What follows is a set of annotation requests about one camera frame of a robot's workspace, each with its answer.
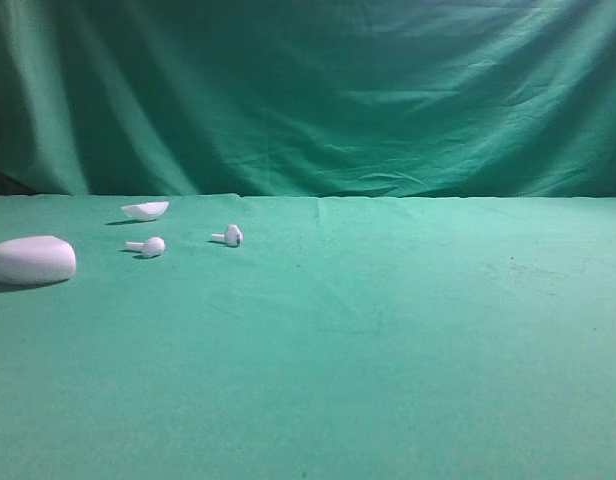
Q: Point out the white earbud case base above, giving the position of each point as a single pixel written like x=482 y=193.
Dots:
x=36 y=260

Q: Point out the white earbud with dark tip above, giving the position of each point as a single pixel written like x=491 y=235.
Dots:
x=231 y=237

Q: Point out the green table cloth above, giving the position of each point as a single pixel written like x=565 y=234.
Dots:
x=345 y=338

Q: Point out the white earbud case lid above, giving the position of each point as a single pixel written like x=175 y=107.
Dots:
x=147 y=211

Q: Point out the green backdrop cloth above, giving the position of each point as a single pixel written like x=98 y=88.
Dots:
x=308 y=98

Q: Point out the white earbud near lid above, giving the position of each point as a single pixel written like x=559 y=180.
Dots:
x=152 y=247

